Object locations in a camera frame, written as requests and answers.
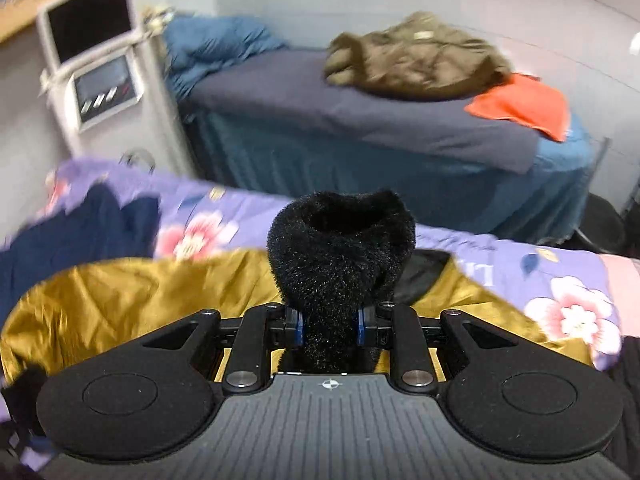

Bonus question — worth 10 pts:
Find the gold satin cloth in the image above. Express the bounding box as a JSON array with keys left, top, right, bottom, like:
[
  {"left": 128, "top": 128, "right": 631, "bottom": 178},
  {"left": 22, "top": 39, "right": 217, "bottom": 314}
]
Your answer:
[{"left": 0, "top": 247, "right": 601, "bottom": 386}]

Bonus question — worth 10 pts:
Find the orange cloth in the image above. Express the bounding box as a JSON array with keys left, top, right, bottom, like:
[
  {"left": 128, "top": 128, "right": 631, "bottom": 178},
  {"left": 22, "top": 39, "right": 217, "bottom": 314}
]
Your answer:
[{"left": 464, "top": 72, "right": 572, "bottom": 143}]

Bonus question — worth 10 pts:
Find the purple floral bedsheet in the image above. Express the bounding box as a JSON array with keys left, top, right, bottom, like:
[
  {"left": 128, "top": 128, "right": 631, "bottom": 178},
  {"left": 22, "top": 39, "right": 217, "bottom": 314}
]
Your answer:
[{"left": 0, "top": 157, "right": 626, "bottom": 461}]

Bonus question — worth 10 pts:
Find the blue duvet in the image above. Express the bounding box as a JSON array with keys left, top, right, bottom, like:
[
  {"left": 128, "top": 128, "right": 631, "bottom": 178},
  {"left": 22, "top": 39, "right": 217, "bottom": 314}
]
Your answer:
[{"left": 162, "top": 15, "right": 291, "bottom": 111}]

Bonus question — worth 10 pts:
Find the grey bed blanket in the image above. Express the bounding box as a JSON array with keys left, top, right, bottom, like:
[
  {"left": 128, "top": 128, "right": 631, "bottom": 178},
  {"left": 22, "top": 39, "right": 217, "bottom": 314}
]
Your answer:
[{"left": 192, "top": 47, "right": 541, "bottom": 173}]

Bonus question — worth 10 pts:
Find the pink blanket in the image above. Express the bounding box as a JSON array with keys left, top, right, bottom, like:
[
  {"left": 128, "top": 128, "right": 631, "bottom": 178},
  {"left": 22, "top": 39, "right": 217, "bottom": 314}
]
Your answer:
[{"left": 597, "top": 252, "right": 640, "bottom": 341}]

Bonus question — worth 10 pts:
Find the black fuzzy sweater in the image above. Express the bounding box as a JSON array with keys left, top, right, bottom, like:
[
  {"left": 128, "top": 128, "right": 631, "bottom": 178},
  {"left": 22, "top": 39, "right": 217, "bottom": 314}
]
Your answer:
[{"left": 267, "top": 187, "right": 453, "bottom": 376}]

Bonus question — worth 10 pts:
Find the wooden desk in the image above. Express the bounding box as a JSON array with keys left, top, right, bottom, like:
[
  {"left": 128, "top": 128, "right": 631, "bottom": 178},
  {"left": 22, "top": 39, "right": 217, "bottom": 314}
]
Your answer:
[{"left": 0, "top": 0, "right": 181, "bottom": 43}]

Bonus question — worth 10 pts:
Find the olive green jacket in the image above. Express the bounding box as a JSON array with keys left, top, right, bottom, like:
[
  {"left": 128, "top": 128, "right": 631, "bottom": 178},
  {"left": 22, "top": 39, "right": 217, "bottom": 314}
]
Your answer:
[{"left": 322, "top": 10, "right": 513, "bottom": 103}]

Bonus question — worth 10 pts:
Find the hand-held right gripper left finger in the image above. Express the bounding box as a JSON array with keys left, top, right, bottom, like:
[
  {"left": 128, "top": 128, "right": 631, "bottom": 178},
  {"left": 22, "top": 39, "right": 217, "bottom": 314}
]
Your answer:
[{"left": 142, "top": 302, "right": 306, "bottom": 395}]

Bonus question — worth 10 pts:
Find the navy blue garment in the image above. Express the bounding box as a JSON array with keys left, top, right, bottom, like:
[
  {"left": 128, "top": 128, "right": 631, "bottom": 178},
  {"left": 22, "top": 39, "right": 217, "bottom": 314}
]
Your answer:
[{"left": 0, "top": 182, "right": 161, "bottom": 311}]

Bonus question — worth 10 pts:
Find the bed with blue cover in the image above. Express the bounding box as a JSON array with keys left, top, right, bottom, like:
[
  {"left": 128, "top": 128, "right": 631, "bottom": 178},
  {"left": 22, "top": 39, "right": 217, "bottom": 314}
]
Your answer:
[{"left": 180, "top": 105, "right": 598, "bottom": 246}]

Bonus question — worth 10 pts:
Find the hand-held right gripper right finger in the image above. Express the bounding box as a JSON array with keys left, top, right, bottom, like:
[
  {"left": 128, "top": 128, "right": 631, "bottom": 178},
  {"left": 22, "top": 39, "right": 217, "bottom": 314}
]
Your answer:
[{"left": 356, "top": 301, "right": 521, "bottom": 395}]

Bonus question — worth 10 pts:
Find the white machine with screen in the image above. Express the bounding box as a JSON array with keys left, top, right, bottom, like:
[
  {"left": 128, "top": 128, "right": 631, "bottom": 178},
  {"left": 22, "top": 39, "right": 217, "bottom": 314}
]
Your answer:
[{"left": 35, "top": 0, "right": 193, "bottom": 176}]

